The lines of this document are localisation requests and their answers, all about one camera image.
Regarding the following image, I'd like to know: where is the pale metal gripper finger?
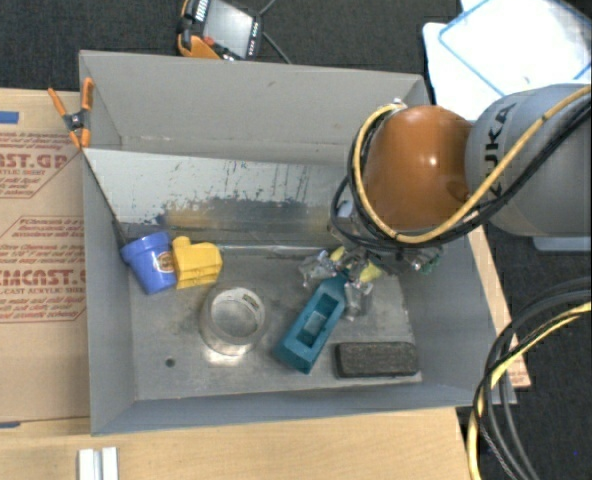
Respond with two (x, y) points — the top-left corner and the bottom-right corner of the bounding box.
(299, 249), (340, 290)
(344, 274), (375, 320)

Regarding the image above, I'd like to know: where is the yellow long toy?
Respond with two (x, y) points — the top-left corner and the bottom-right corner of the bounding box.
(329, 246), (384, 283)

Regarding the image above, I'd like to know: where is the teal open box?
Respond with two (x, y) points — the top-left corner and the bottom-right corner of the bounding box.
(272, 271), (350, 376)

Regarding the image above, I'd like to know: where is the dark green flat block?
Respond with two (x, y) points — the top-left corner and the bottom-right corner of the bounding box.
(333, 341), (421, 380)

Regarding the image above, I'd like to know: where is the clear glass cup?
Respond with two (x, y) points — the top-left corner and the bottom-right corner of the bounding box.
(198, 286), (268, 357)

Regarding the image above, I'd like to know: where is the yellow toy block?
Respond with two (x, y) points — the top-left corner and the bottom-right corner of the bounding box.
(170, 236), (224, 291)

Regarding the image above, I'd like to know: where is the grey metal bin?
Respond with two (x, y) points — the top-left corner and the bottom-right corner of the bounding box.
(78, 50), (518, 437)

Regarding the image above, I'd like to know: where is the blue toy flower pot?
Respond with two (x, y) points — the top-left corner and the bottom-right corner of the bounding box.
(119, 231), (179, 296)

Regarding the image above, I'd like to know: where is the brown cardboard board red print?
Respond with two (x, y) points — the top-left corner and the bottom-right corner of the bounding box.
(0, 86), (93, 430)

